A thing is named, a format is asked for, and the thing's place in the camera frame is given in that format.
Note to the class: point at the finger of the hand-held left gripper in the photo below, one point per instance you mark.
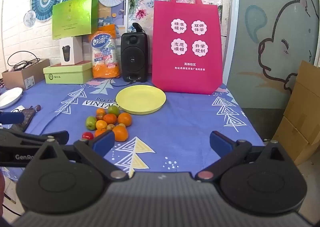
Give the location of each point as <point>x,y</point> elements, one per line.
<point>37,137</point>
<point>11,117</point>

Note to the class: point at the open cardboard box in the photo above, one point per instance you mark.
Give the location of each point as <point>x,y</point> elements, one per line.
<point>27,78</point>

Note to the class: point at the small tangerine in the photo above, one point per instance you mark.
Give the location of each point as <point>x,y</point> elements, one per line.
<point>101,111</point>
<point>99,132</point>
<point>101,125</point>

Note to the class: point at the white plate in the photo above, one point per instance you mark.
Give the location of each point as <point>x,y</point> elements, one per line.
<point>10,98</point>

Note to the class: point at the blue printed tablecloth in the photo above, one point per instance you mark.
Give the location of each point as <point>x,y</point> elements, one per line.
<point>187,129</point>

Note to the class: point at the flattened cardboard box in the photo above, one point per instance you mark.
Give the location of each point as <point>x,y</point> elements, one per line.
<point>307,92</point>

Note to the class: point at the light green flat box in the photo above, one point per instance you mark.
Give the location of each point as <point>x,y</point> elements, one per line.
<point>67,74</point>

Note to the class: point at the white cup box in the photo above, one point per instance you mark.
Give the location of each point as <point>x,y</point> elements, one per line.
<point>75,44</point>

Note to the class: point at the pink tote bag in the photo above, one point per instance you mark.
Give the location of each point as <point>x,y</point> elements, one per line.
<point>187,66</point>

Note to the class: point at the green mango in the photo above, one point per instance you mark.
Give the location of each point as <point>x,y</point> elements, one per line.
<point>91,123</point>
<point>114,109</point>

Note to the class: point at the orange pack of paper cups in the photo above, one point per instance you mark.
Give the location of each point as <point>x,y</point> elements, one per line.
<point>105,68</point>

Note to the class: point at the purple printed card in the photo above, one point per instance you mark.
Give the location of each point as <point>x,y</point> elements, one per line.
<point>112,13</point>

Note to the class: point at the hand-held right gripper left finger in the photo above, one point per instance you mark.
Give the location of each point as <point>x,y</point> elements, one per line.
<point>103,141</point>

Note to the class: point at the yellow plate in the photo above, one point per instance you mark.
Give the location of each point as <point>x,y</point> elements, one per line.
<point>140,99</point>

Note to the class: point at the large orange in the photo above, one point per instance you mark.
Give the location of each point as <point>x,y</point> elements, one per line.
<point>124,119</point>
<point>110,119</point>
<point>120,133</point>

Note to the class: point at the brown cardboard box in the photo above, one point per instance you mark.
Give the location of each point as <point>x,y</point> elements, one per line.
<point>292,139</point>

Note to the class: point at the tan longan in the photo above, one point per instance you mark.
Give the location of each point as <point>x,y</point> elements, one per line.
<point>122,125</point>
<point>110,127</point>

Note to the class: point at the floral picture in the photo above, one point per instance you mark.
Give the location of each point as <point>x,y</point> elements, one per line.
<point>140,11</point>

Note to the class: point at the dark red plum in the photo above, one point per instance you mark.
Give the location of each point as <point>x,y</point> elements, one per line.
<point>99,117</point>

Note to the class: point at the bright green gift box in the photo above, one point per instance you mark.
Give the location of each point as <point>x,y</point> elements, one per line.
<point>75,16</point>

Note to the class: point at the black speaker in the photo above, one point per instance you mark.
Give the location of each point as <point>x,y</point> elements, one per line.
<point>133,63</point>

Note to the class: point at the black microphone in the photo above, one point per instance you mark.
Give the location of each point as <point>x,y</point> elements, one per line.
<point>137,27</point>

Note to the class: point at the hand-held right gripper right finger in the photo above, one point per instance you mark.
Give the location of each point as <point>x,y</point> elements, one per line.
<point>220,142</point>

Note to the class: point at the small dark brown object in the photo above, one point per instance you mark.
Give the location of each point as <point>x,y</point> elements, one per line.
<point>37,107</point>

